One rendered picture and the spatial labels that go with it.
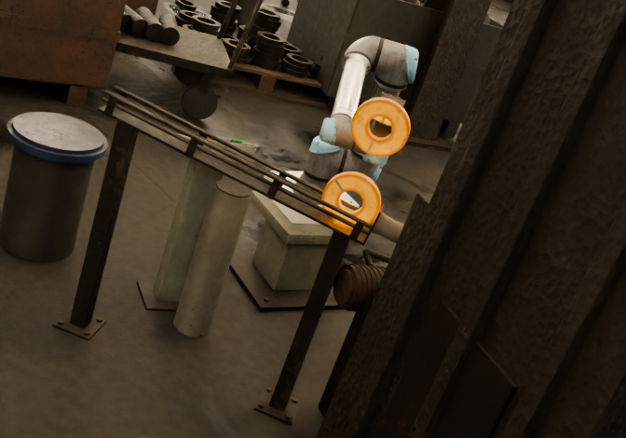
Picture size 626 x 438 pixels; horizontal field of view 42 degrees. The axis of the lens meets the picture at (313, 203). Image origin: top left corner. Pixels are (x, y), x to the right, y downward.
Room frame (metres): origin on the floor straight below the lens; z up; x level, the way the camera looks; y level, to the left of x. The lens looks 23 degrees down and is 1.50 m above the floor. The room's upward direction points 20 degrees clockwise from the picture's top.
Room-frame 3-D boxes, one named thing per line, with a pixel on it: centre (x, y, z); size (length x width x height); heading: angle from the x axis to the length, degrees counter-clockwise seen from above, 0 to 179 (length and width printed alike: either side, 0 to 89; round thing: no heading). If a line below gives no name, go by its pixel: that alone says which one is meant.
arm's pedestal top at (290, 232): (2.76, 0.01, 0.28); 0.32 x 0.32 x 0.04; 37
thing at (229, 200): (2.25, 0.24, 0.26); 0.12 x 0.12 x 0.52
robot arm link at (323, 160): (2.75, 0.01, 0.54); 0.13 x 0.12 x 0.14; 93
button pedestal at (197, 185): (2.37, 0.36, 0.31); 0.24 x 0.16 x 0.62; 120
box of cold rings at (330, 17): (5.80, -0.16, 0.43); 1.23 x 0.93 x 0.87; 118
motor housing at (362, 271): (2.03, -0.25, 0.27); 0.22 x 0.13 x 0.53; 120
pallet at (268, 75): (5.41, 0.71, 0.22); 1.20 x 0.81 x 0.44; 115
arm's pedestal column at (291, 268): (2.76, 0.01, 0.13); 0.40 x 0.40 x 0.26; 37
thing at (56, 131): (2.42, 0.86, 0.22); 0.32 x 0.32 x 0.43
